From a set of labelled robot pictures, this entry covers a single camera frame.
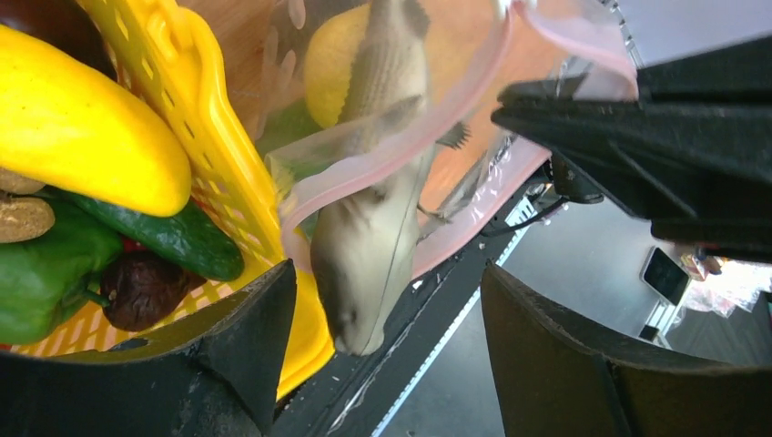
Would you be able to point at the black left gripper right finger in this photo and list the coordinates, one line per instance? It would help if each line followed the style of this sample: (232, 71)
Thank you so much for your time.
(559, 373)

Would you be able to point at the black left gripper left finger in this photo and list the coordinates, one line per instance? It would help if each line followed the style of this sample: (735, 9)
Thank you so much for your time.
(212, 373)

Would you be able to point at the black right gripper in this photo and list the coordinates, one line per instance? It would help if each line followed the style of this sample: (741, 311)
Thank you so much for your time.
(691, 153)

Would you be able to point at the grey toy fish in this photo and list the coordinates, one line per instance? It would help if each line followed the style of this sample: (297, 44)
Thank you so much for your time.
(362, 249)

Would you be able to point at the clear zip top bag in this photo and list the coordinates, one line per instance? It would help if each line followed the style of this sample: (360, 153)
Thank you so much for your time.
(466, 46)

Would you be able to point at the yellow plastic basket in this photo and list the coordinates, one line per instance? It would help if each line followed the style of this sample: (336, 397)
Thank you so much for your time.
(167, 54)

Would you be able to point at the beige pear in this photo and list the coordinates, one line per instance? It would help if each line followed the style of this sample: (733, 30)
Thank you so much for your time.
(327, 63)

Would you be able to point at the dark green cucumber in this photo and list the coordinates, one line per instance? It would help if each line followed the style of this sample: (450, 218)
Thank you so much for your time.
(190, 238)

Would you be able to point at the green bell pepper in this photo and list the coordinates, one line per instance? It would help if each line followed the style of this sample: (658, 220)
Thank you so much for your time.
(47, 280)

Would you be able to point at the brown longan bunch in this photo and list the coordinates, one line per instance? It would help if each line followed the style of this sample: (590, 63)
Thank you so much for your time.
(23, 215)

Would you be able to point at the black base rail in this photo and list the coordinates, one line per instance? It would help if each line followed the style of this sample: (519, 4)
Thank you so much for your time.
(432, 375)

